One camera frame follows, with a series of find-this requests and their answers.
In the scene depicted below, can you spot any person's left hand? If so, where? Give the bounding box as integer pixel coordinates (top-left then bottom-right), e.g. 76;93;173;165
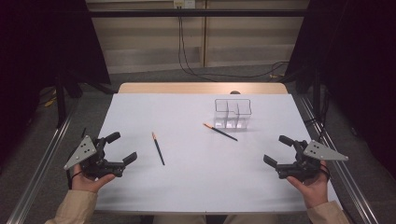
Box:
71;162;117;194

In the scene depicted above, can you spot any black pencil with orange end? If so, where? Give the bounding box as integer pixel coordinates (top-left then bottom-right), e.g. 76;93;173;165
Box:
151;132;166;166
203;122;239;143

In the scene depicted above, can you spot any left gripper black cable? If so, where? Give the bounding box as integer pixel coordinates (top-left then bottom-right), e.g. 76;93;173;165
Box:
65;169;84;190

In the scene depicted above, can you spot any white table sheet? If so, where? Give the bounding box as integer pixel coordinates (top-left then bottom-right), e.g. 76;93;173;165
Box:
94;92;342;215

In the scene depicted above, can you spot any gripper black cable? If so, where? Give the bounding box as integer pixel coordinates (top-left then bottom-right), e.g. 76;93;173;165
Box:
318;162;332;182
65;169;84;190

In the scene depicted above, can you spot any black curtain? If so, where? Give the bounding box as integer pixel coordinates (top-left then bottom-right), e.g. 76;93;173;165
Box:
0;0;111;162
284;0;396;180

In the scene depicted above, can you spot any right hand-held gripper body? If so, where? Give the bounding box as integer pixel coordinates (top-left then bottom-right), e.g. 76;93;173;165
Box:
275;139;349;183

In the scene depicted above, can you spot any wooden table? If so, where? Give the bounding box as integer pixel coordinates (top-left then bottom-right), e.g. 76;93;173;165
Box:
117;81;289;95

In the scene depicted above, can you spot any clear acrylic pen holder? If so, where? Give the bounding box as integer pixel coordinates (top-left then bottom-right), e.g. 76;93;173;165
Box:
213;98;252;130

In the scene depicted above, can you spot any black horizontal bar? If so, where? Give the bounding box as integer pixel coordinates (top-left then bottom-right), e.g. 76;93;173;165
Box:
88;8;309;18

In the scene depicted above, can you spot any person's right hand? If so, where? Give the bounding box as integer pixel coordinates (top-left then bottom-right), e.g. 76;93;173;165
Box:
285;160;331;209

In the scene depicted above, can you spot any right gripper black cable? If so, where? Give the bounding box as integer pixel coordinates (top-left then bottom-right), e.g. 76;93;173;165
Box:
318;162;332;182

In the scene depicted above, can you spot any white wall socket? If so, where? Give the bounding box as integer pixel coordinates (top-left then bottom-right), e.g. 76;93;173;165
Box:
173;0;196;9

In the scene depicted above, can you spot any black wall cable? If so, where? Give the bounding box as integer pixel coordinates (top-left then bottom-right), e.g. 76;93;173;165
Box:
177;15;290;82

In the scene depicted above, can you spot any black metal stand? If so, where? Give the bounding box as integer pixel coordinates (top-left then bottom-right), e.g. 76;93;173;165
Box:
55;69;118;129

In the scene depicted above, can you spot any aluminium floor rail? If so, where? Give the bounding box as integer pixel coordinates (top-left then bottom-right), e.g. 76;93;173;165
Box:
6;96;83;224
298;94;379;224

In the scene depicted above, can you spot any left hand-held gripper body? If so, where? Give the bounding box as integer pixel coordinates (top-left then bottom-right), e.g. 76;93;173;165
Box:
64;134;126;181

